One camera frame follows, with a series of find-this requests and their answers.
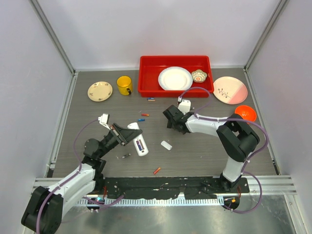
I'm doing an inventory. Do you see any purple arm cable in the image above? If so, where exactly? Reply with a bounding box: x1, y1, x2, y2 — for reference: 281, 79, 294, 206
179, 87, 270, 214
36, 119, 125, 234

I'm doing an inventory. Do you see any purple blue battery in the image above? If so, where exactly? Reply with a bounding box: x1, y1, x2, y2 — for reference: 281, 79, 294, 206
136, 140, 142, 151

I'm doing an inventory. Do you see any white remote control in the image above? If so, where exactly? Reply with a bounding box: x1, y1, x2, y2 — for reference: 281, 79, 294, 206
127, 122, 149, 156

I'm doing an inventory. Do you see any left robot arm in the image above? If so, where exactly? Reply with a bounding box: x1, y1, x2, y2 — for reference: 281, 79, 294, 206
21, 124, 142, 234

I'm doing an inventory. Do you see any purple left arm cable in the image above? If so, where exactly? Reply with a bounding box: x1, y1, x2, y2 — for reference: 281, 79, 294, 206
36, 119, 125, 234

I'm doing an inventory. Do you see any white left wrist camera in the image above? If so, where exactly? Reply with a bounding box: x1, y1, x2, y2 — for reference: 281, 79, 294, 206
98, 113, 111, 130

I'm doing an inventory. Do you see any pink white plate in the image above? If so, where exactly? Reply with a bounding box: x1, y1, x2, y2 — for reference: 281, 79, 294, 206
213, 77, 248, 105

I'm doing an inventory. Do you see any white slotted cable duct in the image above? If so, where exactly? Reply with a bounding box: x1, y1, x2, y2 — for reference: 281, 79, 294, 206
75, 196, 225, 207

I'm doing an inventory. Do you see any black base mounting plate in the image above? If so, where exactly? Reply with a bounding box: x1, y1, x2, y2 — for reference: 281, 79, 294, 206
93, 176, 250, 200

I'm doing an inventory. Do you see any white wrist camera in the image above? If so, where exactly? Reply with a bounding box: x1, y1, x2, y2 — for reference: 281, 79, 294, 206
98, 113, 111, 130
178, 97, 191, 114

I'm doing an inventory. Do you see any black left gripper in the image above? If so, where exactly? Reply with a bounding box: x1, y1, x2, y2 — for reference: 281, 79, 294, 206
97, 123, 142, 158

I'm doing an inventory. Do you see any orange plastic bowl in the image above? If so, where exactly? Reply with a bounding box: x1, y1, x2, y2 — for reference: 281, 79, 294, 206
234, 105, 257, 122

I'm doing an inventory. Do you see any white paper plate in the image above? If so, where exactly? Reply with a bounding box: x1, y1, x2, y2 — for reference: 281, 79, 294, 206
158, 66, 193, 91

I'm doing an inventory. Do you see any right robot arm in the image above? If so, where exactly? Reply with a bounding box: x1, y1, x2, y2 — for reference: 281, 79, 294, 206
163, 105, 260, 193

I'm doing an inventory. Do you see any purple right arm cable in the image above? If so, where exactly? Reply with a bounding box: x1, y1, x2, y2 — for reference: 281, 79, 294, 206
179, 87, 270, 214

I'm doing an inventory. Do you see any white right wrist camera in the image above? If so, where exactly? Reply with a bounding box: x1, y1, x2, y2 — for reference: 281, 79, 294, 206
178, 97, 191, 114

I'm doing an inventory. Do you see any yellow mug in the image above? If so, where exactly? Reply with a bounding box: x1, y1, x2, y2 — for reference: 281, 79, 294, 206
117, 76, 133, 96

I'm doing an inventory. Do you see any cream floral plate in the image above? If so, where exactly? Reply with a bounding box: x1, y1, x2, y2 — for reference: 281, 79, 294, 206
87, 81, 113, 102

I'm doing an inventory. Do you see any patterned small bowl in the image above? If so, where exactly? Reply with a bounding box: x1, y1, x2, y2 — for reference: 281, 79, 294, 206
191, 69, 208, 83

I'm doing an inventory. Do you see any red plastic bin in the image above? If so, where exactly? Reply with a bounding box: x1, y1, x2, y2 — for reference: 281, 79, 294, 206
137, 55, 214, 98

